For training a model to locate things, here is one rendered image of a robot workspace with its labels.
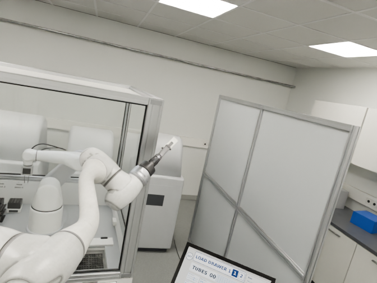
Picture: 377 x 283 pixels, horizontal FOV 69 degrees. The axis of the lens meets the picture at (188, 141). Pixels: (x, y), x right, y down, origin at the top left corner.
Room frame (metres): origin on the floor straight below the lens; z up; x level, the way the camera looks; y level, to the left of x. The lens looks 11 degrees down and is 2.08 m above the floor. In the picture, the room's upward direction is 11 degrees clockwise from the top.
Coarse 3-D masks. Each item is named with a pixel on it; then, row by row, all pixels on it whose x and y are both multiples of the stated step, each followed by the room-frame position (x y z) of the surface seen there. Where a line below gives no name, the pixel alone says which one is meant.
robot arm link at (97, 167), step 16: (80, 160) 1.08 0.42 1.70; (96, 160) 1.05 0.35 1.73; (112, 160) 1.13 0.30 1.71; (80, 176) 0.95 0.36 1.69; (96, 176) 1.01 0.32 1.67; (80, 192) 0.88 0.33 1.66; (80, 208) 0.81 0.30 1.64; (96, 208) 0.82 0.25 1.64; (80, 224) 0.70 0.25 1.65; (96, 224) 0.76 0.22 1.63; (80, 240) 0.63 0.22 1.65
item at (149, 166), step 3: (153, 159) 1.20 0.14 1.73; (141, 162) 1.20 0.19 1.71; (144, 162) 1.19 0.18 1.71; (147, 162) 1.19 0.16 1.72; (150, 162) 1.19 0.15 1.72; (153, 162) 1.19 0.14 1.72; (156, 162) 1.20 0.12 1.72; (141, 165) 1.18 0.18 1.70; (144, 165) 1.17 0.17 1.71; (147, 165) 1.18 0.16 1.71; (150, 165) 1.18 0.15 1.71; (153, 165) 1.19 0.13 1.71; (147, 168) 1.17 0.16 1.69; (150, 168) 1.17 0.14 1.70; (153, 168) 1.18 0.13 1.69; (150, 171) 1.17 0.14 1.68; (153, 171) 1.19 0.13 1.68; (150, 174) 1.18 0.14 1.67
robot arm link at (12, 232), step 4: (0, 228) 0.58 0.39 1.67; (4, 228) 0.59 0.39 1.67; (8, 228) 0.59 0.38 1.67; (0, 232) 0.56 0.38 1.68; (4, 232) 0.56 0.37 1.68; (8, 232) 0.57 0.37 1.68; (12, 232) 0.57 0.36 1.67; (16, 232) 0.58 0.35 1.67; (20, 232) 0.58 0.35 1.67; (0, 236) 0.55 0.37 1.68; (4, 236) 0.55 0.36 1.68; (8, 236) 0.56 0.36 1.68; (12, 236) 0.56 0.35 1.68; (0, 240) 0.54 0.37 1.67; (4, 240) 0.54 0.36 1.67; (8, 240) 0.54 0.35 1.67; (0, 244) 0.53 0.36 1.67; (4, 244) 0.53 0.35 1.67; (0, 248) 0.52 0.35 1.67
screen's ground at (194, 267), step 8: (192, 248) 1.45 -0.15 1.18; (208, 256) 1.41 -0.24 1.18; (184, 264) 1.39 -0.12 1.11; (192, 264) 1.39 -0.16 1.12; (200, 264) 1.38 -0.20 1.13; (232, 264) 1.37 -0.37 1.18; (184, 272) 1.36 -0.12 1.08; (192, 272) 1.36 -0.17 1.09; (200, 272) 1.36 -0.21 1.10; (208, 272) 1.35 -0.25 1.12; (216, 272) 1.35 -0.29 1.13; (248, 272) 1.33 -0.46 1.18; (176, 280) 1.34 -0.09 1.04; (184, 280) 1.34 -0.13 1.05; (208, 280) 1.32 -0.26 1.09; (248, 280) 1.31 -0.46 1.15; (256, 280) 1.30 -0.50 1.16; (264, 280) 1.30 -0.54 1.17
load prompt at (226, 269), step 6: (198, 252) 1.43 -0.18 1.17; (198, 258) 1.41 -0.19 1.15; (204, 258) 1.40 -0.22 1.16; (210, 258) 1.40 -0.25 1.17; (204, 264) 1.38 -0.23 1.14; (210, 264) 1.38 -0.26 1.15; (216, 264) 1.37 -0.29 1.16; (222, 264) 1.37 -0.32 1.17; (216, 270) 1.36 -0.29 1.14; (222, 270) 1.35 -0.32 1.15; (228, 270) 1.35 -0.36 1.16; (234, 270) 1.35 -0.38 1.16; (240, 270) 1.34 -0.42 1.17; (234, 276) 1.33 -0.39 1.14; (240, 276) 1.32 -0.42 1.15
